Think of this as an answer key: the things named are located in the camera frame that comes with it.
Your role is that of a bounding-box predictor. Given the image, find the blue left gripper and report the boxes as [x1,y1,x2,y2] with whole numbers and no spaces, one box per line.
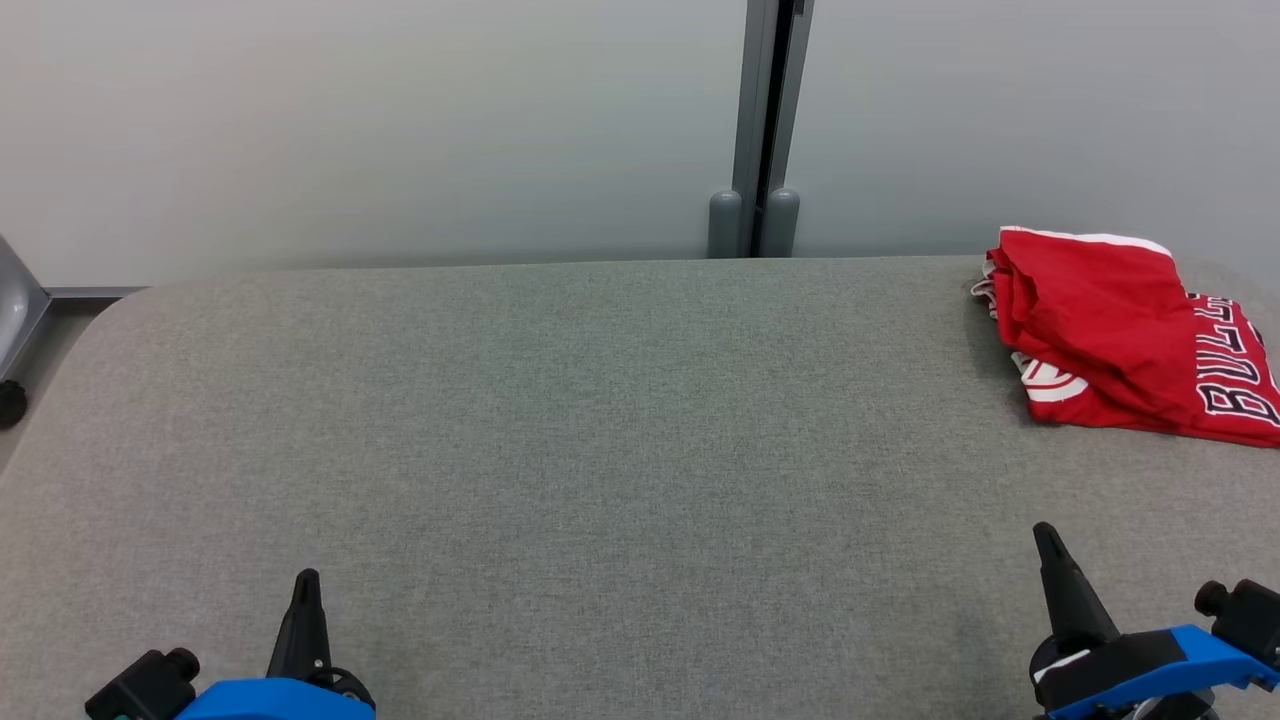
[175,569,377,720]

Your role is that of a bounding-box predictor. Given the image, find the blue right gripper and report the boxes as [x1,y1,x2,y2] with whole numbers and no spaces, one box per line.
[1030,521,1280,720]

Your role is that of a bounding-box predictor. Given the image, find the red Bulls basketball jersey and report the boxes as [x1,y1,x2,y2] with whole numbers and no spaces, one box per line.
[970,258,1280,448]

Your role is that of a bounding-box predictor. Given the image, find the red shorts with white stripe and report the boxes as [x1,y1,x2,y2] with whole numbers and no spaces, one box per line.
[985,226,1201,433]

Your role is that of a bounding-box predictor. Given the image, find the grey upholstered sofa surface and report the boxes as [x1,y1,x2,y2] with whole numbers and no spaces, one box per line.
[0,255,1280,720]

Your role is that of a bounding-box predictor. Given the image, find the grey footed post with caster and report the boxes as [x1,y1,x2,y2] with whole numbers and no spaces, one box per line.
[0,235,51,386]

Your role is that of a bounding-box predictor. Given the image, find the grey partition post with foot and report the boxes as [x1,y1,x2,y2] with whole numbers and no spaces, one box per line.
[760,0,816,259]
[708,0,779,259]

